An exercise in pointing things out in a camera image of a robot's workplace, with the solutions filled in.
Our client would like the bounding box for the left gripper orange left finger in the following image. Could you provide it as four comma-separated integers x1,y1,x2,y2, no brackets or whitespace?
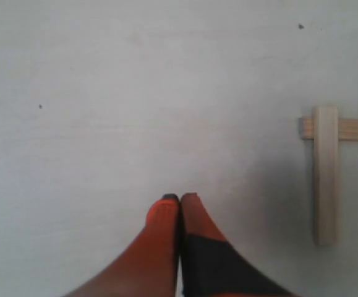
67,194,179,296

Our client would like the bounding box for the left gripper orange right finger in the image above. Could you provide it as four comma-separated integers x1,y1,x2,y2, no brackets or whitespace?
181,193,294,296

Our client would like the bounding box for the grainy wood strip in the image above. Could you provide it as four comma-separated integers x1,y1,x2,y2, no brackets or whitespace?
313,106,339,246

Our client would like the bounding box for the wood strip with two magnets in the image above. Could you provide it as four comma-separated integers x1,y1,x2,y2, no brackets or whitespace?
299,117,358,142

